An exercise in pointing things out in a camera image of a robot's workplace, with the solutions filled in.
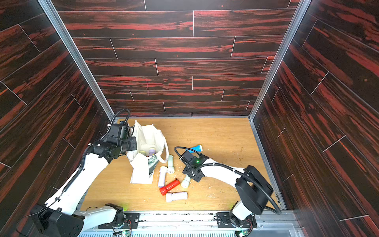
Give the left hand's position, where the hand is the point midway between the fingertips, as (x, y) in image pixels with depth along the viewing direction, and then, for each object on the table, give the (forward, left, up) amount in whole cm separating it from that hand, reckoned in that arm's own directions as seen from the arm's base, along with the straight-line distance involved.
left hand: (134, 141), depth 79 cm
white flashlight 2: (-12, -14, -19) cm, 26 cm away
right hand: (-8, -30, -19) cm, 37 cm away
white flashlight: (-7, -19, -19) cm, 27 cm away
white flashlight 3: (-15, -28, -20) cm, 37 cm away
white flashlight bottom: (-22, -25, -20) cm, 39 cm away
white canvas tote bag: (+7, -3, -18) cm, 19 cm away
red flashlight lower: (-19, -16, -20) cm, 32 cm away
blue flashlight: (+8, -36, -17) cm, 41 cm away
